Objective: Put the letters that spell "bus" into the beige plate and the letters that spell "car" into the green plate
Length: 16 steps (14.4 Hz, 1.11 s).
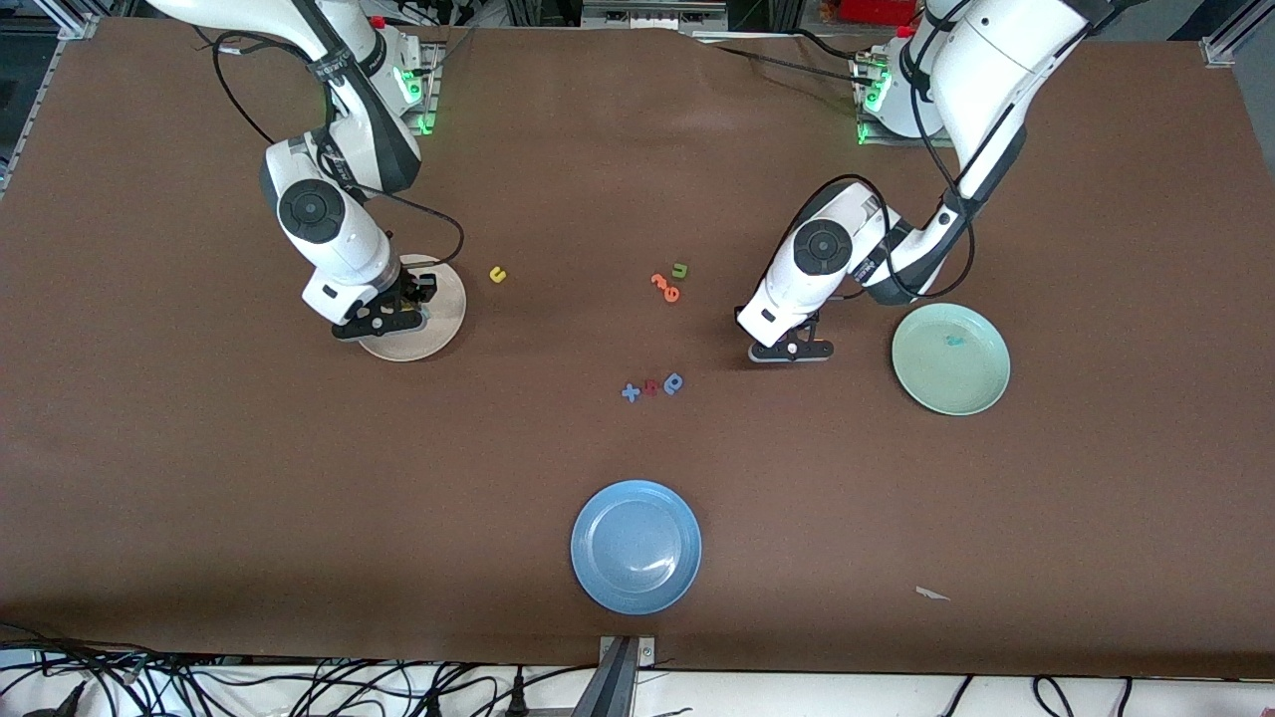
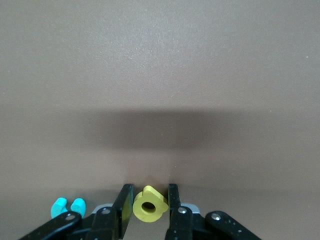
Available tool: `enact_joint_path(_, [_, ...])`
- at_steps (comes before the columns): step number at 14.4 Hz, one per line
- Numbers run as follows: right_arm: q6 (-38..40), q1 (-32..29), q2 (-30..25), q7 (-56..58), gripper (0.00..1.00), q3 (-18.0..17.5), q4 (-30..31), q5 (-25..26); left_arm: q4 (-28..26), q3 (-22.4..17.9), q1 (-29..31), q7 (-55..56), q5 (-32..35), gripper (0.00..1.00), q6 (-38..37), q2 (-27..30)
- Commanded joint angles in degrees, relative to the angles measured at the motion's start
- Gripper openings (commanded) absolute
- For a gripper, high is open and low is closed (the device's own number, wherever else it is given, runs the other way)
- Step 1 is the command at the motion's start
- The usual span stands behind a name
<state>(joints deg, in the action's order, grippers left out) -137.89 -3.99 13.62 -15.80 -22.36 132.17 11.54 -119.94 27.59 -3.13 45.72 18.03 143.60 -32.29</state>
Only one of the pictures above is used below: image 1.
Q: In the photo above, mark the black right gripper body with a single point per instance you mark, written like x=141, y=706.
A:
x=407, y=290

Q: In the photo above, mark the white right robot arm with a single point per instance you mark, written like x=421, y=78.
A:
x=344, y=244

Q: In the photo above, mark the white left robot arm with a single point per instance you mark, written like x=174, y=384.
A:
x=996, y=70

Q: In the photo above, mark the beige brown plate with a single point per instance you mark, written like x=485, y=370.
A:
x=443, y=319

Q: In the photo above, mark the blue foam letter a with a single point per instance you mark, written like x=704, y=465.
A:
x=674, y=383

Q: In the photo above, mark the light green plate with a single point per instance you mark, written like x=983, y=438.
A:
x=951, y=378

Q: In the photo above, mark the brown table cover sheet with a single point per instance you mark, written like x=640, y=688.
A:
x=299, y=478

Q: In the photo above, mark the blue plate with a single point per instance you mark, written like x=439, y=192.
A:
x=636, y=547

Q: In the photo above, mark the white paper scrap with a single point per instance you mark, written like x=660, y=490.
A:
x=931, y=595

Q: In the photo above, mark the grey equipment box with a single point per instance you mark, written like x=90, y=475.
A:
x=652, y=15

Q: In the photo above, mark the red box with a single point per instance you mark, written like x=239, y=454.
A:
x=877, y=10

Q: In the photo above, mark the black power plug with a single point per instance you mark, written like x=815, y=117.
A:
x=517, y=702
x=434, y=705

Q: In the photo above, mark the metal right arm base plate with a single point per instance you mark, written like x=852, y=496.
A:
x=434, y=90

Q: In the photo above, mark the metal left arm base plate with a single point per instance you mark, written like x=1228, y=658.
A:
x=896, y=142

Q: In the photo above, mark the metal table bracket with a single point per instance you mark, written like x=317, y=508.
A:
x=645, y=652

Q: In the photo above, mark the dark aluminium post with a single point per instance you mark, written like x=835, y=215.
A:
x=610, y=687

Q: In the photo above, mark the aluminium frame profile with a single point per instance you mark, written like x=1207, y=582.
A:
x=1217, y=50
x=75, y=27

